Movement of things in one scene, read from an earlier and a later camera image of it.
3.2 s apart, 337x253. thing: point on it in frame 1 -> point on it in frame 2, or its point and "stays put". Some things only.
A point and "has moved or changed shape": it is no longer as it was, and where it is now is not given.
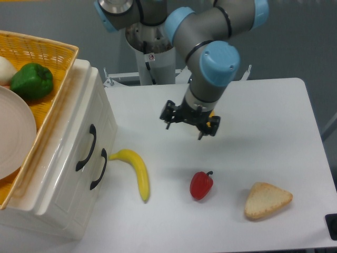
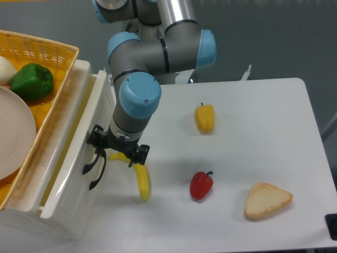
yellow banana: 138,163 stays put
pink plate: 18,133 stays put
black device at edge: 331,223 stays put
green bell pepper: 32,81 stays put
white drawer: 63,185 has moved or changed shape
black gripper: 197,116 -> 99,139
